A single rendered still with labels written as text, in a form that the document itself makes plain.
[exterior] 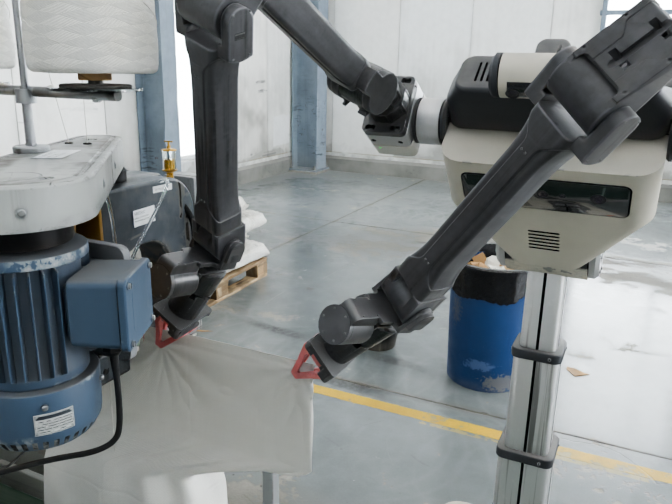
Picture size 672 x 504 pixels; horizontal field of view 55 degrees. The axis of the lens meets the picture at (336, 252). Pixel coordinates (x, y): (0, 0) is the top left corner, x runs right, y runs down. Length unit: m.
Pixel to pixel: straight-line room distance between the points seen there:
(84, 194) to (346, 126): 9.04
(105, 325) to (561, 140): 0.55
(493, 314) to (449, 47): 6.40
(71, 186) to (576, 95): 0.55
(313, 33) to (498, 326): 2.39
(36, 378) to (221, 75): 0.44
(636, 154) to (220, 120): 0.69
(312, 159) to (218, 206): 8.81
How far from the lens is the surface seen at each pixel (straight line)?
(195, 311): 1.14
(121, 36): 0.87
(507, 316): 3.21
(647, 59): 0.73
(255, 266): 4.81
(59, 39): 0.87
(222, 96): 0.92
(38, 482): 2.10
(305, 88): 9.77
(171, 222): 1.26
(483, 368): 3.31
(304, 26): 0.98
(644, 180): 1.19
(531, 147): 0.76
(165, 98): 6.92
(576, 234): 1.32
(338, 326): 0.90
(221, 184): 0.99
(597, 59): 0.74
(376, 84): 1.13
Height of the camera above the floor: 1.55
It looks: 16 degrees down
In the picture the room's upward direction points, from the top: 1 degrees clockwise
